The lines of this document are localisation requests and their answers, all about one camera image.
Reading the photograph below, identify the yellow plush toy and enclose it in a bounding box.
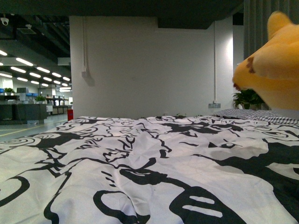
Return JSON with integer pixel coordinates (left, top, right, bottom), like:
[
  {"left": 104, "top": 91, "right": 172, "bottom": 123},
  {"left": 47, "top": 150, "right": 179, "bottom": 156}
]
[{"left": 232, "top": 11, "right": 299, "bottom": 111}]

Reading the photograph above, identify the red fire extinguisher box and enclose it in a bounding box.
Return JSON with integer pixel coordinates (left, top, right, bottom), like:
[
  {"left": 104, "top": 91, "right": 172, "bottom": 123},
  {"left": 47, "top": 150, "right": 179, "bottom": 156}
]
[{"left": 67, "top": 109, "right": 73, "bottom": 121}]

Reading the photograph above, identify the green potted plant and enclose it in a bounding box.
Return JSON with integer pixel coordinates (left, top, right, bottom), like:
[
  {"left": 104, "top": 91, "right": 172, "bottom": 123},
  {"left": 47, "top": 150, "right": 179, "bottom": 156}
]
[{"left": 233, "top": 89, "right": 264, "bottom": 109}]

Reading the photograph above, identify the black and white patterned bedsheet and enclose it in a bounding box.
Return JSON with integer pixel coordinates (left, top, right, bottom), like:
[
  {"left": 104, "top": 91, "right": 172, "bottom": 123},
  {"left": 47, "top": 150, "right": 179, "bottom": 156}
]
[{"left": 0, "top": 116, "right": 299, "bottom": 224}]

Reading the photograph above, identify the striped grey pillow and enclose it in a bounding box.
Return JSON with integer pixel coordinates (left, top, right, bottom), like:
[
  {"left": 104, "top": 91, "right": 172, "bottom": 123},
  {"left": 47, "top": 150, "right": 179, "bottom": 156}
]
[{"left": 212, "top": 109, "right": 299, "bottom": 128}]

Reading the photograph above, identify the dark office counter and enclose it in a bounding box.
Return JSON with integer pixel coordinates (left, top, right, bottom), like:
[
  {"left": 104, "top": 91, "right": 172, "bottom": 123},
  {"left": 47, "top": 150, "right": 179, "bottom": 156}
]
[{"left": 0, "top": 104, "right": 48, "bottom": 125}]

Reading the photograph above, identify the wall power socket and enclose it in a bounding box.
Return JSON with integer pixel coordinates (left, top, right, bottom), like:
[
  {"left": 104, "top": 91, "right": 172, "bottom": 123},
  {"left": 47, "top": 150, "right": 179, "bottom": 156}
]
[{"left": 208, "top": 103, "right": 221, "bottom": 109}]

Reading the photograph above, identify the white wall switch box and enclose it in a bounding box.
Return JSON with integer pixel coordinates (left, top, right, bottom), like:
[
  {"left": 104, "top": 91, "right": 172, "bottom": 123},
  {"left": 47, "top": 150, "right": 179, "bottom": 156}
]
[{"left": 81, "top": 71, "right": 90, "bottom": 78}]

